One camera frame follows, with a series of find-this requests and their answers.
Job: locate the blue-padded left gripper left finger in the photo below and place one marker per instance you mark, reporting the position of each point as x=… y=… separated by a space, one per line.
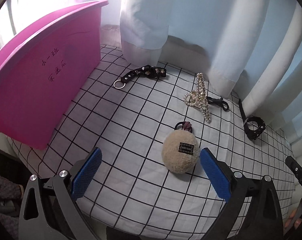
x=49 y=209

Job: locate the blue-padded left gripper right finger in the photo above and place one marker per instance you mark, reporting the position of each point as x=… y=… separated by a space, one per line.
x=263 y=219

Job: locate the black wrist watch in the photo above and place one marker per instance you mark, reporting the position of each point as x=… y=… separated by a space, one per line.
x=253 y=125

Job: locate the pearl hair claw clip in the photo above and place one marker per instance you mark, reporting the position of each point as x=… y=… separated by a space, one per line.
x=198 y=98

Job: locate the black grid white bedsheet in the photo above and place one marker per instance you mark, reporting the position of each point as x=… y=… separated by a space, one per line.
x=133 y=191

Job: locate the pink plastic storage bin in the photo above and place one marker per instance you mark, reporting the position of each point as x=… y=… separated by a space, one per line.
x=43 y=68

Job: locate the white blue curtain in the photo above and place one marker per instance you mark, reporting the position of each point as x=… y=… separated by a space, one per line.
x=251 y=46

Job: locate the black studded strap keyring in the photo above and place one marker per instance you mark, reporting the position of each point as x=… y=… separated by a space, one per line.
x=145 y=71

